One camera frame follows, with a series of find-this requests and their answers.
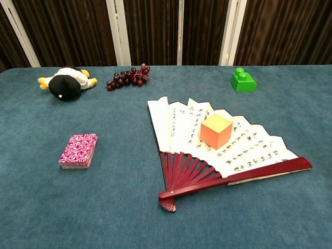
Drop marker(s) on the green toy building brick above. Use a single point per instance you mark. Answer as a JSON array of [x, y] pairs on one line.
[[243, 83]]

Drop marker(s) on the white slanted frame post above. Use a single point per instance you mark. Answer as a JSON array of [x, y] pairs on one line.
[[22, 36]]

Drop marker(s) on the white frame post yellow mark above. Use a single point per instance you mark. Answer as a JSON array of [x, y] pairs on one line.
[[232, 31]]

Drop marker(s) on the dark red grape bunch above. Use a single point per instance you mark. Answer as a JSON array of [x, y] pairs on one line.
[[127, 77]]

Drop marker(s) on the paper folding fan red ribs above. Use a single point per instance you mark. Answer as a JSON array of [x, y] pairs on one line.
[[181, 124]]

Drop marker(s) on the orange yellow cube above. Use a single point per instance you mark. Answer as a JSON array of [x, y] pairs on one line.
[[215, 133]]

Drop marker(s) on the black white penguin plush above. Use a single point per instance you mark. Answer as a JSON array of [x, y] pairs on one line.
[[66, 84]]

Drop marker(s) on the teal velvet table cloth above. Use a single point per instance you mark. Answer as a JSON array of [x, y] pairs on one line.
[[116, 212]]

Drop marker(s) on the pink patterned card box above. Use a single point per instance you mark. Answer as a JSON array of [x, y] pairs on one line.
[[74, 167]]

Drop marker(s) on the white thin frame post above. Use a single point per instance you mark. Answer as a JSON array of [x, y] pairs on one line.
[[180, 31]]

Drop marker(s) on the dark brown curtain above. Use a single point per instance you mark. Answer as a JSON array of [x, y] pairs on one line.
[[153, 31]]

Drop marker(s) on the white wide frame post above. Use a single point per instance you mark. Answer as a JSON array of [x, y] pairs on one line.
[[119, 33]]

